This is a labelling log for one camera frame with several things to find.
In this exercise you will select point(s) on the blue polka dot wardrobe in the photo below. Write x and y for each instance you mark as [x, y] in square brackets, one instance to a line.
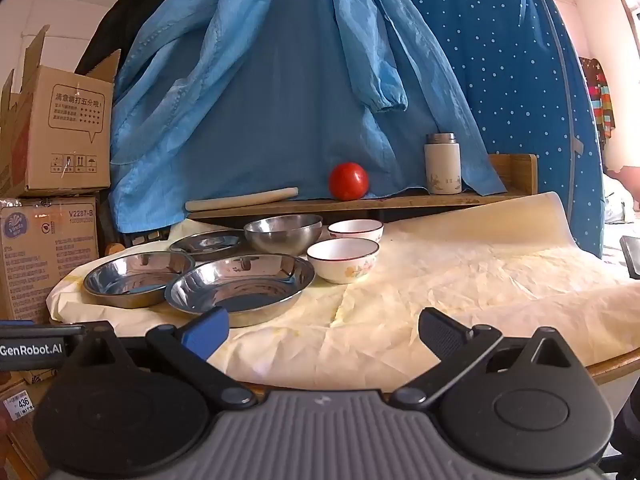
[510, 60]

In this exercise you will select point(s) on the red tomato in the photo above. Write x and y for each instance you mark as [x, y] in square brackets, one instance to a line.
[348, 182]

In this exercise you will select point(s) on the light blue coat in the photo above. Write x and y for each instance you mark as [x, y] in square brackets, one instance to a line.
[280, 85]

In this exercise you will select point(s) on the steel bowl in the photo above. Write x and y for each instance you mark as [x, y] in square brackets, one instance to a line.
[285, 240]

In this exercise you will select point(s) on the large steel plate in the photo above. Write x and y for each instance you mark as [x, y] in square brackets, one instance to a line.
[240, 285]

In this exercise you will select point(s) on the dark flat object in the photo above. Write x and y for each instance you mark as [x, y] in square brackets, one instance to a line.
[631, 257]

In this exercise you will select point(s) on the cardboard box white label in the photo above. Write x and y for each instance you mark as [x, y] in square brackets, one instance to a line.
[20, 425]

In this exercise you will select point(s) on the open cardboard box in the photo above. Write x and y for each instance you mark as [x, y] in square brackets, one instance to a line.
[60, 130]

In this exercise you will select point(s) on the white bowl red rim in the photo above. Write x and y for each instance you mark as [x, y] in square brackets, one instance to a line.
[356, 230]
[342, 265]

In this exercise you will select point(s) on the cream paper table cover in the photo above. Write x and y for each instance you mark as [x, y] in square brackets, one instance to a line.
[475, 285]

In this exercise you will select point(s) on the black garment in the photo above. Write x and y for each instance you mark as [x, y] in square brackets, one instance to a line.
[130, 5]

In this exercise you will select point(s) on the white rolling pin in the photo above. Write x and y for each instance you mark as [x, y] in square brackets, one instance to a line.
[240, 200]

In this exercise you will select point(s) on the printed cardboard box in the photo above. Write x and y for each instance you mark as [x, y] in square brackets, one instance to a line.
[45, 260]

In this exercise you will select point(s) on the brown wooden knob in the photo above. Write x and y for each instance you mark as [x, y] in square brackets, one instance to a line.
[115, 249]

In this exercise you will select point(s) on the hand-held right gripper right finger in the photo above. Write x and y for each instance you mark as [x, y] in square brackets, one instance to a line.
[440, 332]

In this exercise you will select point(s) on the wooden shelf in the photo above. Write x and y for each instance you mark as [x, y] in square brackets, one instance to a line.
[350, 206]

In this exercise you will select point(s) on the striped colourful cloth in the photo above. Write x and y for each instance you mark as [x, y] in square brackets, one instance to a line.
[600, 100]

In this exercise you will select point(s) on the white thermos flask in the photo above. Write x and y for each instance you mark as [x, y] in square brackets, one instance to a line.
[442, 170]

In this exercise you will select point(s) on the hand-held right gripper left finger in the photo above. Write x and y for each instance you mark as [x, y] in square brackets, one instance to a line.
[206, 331]

